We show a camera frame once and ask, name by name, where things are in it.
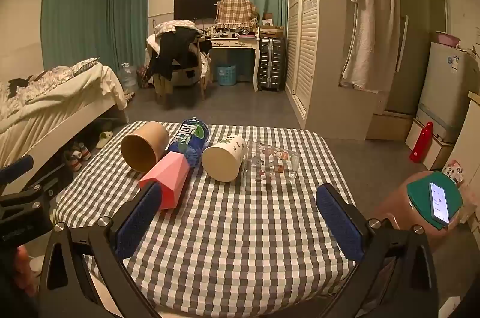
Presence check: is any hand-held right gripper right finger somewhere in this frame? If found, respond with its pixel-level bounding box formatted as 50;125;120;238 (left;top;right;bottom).
316;184;440;318

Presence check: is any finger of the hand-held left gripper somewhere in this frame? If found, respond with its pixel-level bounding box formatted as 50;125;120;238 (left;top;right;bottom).
0;155;35;184
32;165;72;197

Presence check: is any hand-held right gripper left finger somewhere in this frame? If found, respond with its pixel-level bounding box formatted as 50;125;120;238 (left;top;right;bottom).
38;181;164;318

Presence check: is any pink faceted cup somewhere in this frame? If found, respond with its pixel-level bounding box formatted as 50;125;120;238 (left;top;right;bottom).
138;152;193;211

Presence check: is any brown paper cup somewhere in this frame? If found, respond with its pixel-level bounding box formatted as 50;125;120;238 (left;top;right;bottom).
121;121;170;174

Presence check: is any clear printed glass cup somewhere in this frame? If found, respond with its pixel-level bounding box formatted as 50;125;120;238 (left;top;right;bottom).
242;141;301;189

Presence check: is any white printed cup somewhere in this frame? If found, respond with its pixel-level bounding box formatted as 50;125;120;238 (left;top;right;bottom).
201;135;248;182

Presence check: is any person's left hand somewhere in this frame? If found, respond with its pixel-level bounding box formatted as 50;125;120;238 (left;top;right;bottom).
13;245;39;298

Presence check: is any pair of sneakers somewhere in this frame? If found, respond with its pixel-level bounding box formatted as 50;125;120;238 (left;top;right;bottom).
62;142;92;172

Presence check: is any stool with green top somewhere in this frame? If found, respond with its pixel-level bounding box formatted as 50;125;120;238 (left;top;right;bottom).
369;171;464;256

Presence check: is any bed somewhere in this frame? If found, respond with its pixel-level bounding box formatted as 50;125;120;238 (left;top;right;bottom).
0;57;128;187

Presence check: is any pale slipper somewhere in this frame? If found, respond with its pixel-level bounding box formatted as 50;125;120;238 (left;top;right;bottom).
96;131;114;149

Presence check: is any floral quilt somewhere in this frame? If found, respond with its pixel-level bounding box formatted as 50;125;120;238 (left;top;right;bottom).
0;57;100;118

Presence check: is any green book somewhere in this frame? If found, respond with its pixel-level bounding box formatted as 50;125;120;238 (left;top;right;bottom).
407;171;464;229

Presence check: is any grey checkered tablecloth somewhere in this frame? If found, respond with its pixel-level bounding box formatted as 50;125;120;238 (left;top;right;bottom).
52;121;366;307

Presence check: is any smartphone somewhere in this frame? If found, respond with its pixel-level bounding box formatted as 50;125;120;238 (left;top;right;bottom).
428;182;451;226

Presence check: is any red thermos bottle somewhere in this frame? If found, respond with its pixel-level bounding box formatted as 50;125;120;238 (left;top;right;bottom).
409;122;434;164

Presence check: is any white box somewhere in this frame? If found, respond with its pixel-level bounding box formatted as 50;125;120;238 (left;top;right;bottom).
405;117;456;170

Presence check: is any small printed package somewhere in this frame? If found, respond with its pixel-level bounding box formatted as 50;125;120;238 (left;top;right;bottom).
442;160;464;184

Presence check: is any clear water jug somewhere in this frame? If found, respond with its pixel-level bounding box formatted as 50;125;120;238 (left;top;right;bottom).
120;63;138;91

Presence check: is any wooden chair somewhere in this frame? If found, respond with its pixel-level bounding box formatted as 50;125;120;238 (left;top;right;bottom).
145;22;212;106

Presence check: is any blue plastic basket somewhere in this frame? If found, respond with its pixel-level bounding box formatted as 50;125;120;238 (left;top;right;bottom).
217;64;237;86

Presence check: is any black clothing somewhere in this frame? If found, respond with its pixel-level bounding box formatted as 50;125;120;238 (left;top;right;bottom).
144;26;204;83

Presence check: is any small white fridge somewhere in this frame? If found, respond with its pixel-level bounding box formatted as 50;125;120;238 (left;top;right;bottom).
417;40;480;145

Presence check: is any dark ribbed suitcase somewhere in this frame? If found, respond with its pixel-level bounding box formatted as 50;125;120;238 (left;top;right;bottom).
258;37;286;92

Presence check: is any white louvred wardrobe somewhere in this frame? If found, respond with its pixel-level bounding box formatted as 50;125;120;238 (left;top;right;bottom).
285;0;394;140

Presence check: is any white hanging towel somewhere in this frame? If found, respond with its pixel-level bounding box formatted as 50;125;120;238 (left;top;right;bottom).
343;0;400;92

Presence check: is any white dressing desk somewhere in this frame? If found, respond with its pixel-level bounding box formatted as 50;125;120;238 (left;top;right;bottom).
204;36;261;91

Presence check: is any cardboard box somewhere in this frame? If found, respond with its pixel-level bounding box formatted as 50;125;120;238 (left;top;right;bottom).
259;25;284;38

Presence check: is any grey door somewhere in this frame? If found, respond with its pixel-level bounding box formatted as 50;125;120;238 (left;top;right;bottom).
386;0;456;116

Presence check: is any pink plastic basin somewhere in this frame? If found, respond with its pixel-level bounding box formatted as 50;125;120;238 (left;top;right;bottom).
435;31;462;45

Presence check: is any black flat monitor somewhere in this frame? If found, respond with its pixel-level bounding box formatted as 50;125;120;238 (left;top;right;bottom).
173;0;221;20

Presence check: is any plaid cloth cover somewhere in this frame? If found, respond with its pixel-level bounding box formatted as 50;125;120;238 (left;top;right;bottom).
215;0;260;30

